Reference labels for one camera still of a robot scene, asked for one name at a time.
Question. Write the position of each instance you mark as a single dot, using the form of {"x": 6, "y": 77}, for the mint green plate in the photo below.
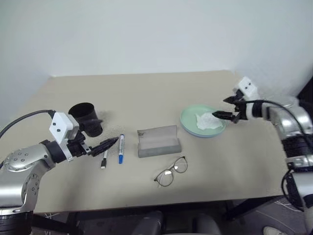
{"x": 190, "y": 117}

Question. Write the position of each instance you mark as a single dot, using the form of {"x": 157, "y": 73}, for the white marker with blue cap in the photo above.
{"x": 121, "y": 147}

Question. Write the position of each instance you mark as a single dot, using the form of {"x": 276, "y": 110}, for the dark object at wall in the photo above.
{"x": 306, "y": 91}

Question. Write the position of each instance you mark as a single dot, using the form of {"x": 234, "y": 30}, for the crumpled white tissue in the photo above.
{"x": 207, "y": 121}

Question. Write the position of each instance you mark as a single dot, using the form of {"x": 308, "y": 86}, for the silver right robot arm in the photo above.
{"x": 293, "y": 117}

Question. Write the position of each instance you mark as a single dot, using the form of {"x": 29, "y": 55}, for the grey open glasses case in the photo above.
{"x": 159, "y": 147}

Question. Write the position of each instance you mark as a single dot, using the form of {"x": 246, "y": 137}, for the light blue plate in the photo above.
{"x": 193, "y": 133}

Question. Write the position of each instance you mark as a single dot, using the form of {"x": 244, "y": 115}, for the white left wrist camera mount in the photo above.
{"x": 60, "y": 126}

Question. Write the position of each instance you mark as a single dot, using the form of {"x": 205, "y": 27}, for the black plastic cup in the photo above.
{"x": 83, "y": 110}

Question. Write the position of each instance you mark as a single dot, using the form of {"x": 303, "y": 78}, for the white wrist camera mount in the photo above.
{"x": 60, "y": 126}
{"x": 247, "y": 86}

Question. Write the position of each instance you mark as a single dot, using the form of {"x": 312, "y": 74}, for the white marker with black cap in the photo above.
{"x": 104, "y": 161}

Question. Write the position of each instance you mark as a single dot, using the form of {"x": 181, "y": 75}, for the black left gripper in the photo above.
{"x": 75, "y": 148}

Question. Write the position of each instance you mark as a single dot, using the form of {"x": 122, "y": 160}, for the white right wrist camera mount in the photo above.
{"x": 247, "y": 86}

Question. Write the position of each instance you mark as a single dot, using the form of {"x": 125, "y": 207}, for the thin-framed round eyeglasses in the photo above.
{"x": 182, "y": 164}

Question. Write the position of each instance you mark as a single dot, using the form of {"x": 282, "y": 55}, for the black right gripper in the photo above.
{"x": 240, "y": 109}

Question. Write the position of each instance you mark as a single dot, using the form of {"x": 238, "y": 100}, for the white shoe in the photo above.
{"x": 272, "y": 230}

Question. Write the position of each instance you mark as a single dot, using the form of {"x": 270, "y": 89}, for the black table leg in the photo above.
{"x": 244, "y": 208}

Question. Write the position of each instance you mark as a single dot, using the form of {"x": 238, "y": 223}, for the dark grey rounded shape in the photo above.
{"x": 207, "y": 225}

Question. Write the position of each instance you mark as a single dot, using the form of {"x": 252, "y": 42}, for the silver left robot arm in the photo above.
{"x": 22, "y": 159}

